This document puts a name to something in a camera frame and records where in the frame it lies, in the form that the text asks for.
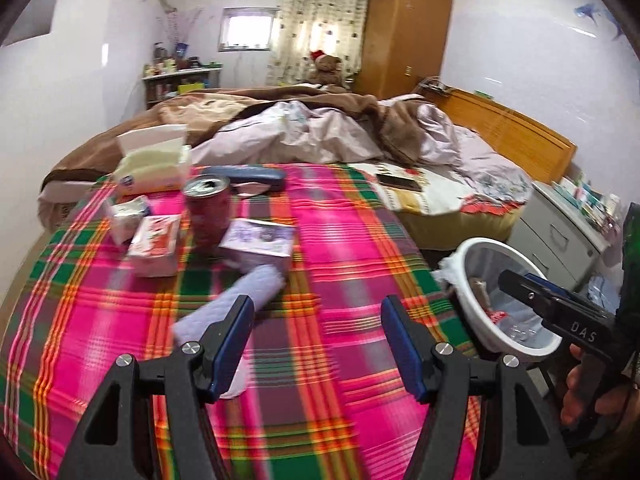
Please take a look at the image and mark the wooden headboard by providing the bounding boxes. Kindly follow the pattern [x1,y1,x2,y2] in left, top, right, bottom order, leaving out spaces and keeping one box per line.
[423,89,577,184]

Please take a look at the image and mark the tissue pack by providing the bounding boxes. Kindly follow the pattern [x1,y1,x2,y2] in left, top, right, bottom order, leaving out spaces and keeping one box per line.
[112,125,192,196]

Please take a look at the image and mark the items on cabinet top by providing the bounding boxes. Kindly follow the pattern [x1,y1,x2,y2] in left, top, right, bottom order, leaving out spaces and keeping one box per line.
[552,177,622,234]

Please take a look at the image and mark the brown blanket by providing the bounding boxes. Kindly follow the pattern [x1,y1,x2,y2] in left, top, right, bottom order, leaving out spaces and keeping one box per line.
[39,84,432,196]

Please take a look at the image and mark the grey drawer cabinet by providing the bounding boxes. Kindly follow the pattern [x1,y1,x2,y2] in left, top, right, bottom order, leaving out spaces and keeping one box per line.
[508,181,611,290]

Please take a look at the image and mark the teddy bear with red hat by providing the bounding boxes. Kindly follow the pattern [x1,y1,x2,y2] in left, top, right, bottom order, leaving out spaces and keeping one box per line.
[307,50,346,90]

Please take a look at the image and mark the floral bed sheet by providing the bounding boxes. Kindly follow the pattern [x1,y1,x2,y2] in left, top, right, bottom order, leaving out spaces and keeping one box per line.
[350,162,533,217]

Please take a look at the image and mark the dark red can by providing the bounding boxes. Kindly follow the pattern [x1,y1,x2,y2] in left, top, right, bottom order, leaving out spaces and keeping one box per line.
[183,174,232,252]

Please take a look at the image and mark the cluttered shelf desk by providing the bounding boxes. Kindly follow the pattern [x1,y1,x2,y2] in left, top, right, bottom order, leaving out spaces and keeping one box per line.
[142,58,222,108]

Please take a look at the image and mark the pink white small carton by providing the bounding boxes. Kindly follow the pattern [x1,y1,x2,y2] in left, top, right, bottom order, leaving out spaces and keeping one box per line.
[127,214,181,278]

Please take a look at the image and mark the purple white small carton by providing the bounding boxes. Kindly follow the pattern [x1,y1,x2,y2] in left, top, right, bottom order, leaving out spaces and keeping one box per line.
[218,218,296,276]

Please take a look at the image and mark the person's right hand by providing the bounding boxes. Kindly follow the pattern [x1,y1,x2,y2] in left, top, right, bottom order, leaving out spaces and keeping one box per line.
[560,342,640,430]

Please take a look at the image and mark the small window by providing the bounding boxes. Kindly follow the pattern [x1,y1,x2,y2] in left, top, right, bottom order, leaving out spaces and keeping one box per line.
[218,8,277,52]

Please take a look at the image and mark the wooden wardrobe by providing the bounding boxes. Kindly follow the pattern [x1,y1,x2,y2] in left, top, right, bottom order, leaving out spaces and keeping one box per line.
[354,0,452,99]

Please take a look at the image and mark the dark blue glasses case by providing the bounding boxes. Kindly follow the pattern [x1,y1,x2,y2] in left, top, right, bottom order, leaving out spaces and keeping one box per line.
[201,165,286,192]

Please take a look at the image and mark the vase with branches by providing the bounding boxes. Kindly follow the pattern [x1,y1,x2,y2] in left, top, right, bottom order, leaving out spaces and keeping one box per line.
[157,6,203,61]

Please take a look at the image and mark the light purple duvet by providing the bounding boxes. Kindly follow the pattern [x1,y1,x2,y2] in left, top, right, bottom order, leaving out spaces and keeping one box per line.
[193,101,526,181]

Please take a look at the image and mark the white yogurt cup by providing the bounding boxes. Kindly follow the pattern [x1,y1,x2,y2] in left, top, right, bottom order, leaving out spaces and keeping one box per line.
[103,195,152,245]

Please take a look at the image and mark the patterned curtain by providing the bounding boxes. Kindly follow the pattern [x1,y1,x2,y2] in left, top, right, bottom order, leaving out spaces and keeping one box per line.
[266,0,369,86]

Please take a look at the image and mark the white round trash bin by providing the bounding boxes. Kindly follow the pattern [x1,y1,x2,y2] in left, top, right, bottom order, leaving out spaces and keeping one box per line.
[433,237,562,363]

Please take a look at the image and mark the lavender foam fruit net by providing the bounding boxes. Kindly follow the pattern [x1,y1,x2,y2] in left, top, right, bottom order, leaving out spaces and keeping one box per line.
[172,264,285,400]

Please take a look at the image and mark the pink plaid tablecloth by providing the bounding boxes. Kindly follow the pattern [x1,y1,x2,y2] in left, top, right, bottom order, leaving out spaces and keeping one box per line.
[0,161,482,480]

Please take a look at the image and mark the black smartphone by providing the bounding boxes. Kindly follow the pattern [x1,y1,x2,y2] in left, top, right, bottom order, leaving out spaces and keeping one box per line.
[375,174,422,192]

